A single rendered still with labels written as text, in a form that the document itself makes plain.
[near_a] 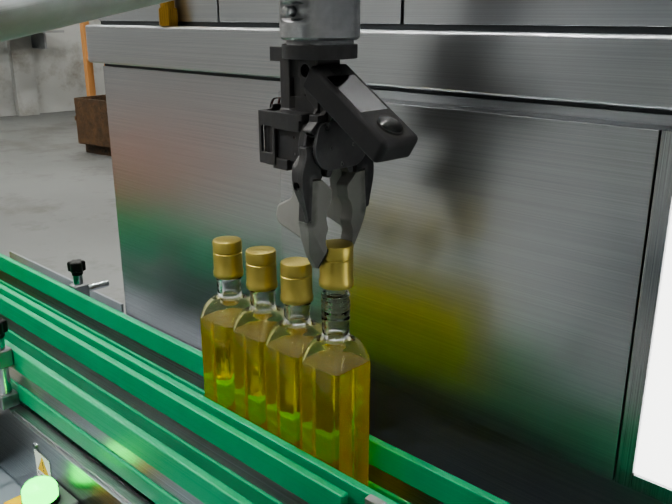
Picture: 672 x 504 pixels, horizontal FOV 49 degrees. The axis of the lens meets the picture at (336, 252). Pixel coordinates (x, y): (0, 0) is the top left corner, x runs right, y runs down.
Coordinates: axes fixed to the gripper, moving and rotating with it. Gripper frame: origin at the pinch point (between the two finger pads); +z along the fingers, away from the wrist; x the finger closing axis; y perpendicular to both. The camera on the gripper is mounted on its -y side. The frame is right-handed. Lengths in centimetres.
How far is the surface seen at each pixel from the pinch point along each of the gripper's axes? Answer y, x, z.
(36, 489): 32, 20, 33
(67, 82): 1041, -493, 76
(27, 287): 83, -3, 26
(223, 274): 16.5, 1.7, 6.0
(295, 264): 5.0, 0.9, 2.3
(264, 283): 10.1, 0.9, 5.7
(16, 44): 1033, -419, 18
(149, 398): 26.6, 6.7, 24.0
